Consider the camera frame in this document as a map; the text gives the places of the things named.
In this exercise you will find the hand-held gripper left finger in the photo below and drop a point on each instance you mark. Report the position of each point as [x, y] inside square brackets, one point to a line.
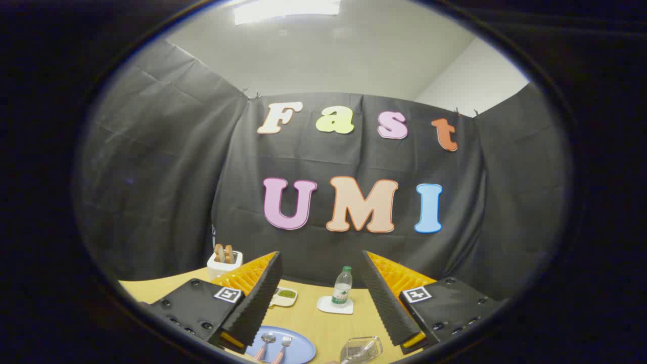
[255, 303]

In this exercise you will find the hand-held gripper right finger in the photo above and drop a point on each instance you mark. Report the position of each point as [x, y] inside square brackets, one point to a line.
[386, 303]

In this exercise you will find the white divided dish with beans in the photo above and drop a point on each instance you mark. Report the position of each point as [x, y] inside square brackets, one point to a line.
[285, 296]

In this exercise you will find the clear plastic water bottle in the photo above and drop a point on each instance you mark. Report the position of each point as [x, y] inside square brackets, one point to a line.
[342, 290]

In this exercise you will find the white toaster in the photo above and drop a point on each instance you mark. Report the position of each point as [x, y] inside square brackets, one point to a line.
[218, 269]

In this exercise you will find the metal cutlery drainer basket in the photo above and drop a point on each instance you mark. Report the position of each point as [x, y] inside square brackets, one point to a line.
[361, 349]

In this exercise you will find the toasted bread slice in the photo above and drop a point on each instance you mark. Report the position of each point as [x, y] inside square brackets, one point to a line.
[229, 254]
[219, 253]

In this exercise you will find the white square coaster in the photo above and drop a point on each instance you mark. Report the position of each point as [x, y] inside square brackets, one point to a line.
[324, 305]

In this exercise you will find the blue round plate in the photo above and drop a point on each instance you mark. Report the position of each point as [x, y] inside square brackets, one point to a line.
[302, 349]

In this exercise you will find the ceiling light panel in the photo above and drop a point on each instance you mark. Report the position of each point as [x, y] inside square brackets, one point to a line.
[285, 9]

